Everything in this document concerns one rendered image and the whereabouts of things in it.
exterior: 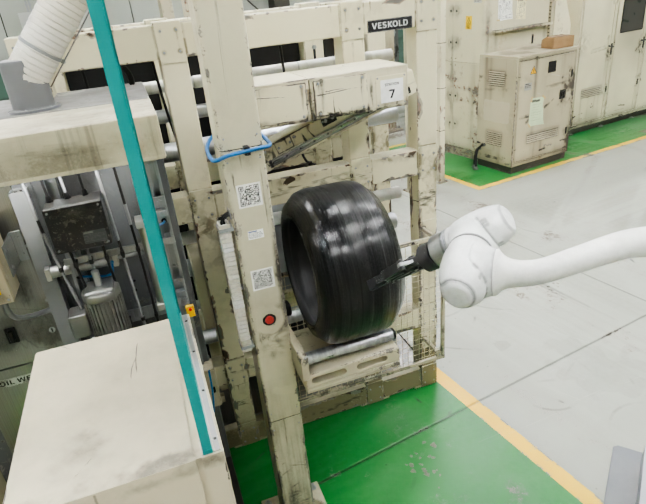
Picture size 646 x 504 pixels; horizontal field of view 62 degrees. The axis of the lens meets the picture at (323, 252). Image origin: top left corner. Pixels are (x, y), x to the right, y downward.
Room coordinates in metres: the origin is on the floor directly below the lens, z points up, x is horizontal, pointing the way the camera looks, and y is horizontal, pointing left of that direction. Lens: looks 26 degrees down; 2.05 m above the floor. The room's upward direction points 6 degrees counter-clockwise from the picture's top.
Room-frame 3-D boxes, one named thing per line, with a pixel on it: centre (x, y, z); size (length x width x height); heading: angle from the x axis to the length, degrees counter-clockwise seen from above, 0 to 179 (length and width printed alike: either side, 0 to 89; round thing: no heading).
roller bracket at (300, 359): (1.65, 0.16, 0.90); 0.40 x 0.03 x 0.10; 17
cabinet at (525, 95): (6.11, -2.46, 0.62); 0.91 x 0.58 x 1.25; 116
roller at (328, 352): (1.57, -0.06, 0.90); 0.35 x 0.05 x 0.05; 107
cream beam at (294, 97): (2.03, -0.05, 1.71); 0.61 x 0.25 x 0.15; 107
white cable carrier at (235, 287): (1.56, 0.30, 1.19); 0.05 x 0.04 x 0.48; 17
